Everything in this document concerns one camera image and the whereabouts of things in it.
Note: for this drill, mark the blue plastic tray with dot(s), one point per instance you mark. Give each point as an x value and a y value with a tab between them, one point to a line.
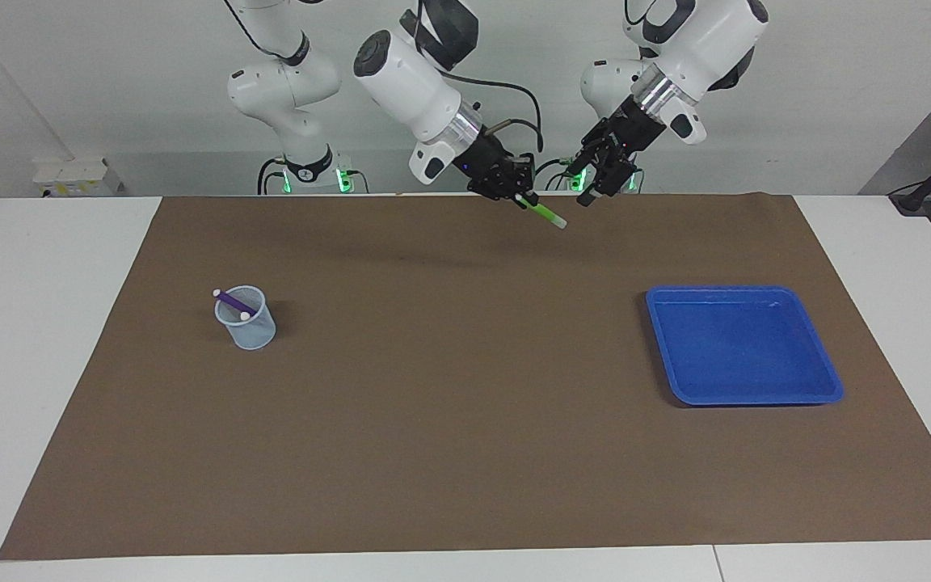
756	347

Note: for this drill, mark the green marker pen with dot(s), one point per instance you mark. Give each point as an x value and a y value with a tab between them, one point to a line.
546	215

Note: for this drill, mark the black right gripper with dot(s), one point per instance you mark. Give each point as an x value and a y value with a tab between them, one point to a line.
490	166

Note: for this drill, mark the purple marker pen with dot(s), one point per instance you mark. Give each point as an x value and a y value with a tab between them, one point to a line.
229	301

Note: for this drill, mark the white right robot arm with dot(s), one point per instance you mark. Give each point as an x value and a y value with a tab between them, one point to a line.
409	81

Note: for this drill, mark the brown table mat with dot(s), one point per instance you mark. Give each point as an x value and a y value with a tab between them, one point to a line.
465	404

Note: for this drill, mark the white power strip box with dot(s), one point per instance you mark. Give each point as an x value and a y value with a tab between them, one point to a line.
77	178

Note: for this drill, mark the translucent plastic cup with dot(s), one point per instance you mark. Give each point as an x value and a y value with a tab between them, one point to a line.
254	333

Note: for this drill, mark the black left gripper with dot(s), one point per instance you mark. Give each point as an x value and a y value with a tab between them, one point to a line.
631	133

